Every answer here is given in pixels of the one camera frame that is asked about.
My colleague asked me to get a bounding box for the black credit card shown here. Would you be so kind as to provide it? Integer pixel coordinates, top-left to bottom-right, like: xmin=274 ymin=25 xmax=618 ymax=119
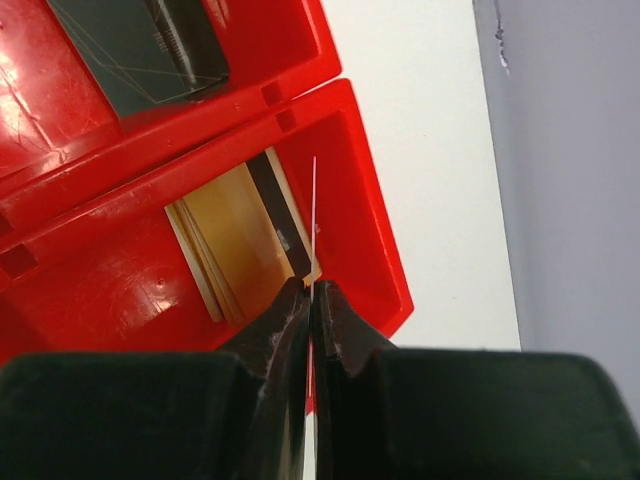
xmin=49 ymin=0 xmax=230 ymax=118

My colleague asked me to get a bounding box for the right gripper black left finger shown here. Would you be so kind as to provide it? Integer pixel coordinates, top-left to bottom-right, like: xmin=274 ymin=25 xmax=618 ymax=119
xmin=1 ymin=278 xmax=311 ymax=479

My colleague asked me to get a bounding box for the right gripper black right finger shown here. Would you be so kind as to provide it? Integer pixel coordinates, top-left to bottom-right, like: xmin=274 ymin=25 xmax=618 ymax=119
xmin=311 ymin=281 xmax=639 ymax=479

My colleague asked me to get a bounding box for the gold credit card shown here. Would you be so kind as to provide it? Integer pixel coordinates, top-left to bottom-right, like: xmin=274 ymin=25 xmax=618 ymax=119
xmin=165 ymin=148 xmax=322 ymax=328

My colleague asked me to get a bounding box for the red plastic double bin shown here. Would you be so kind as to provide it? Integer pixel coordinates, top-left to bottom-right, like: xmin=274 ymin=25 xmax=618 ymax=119
xmin=1 ymin=1 xmax=413 ymax=360

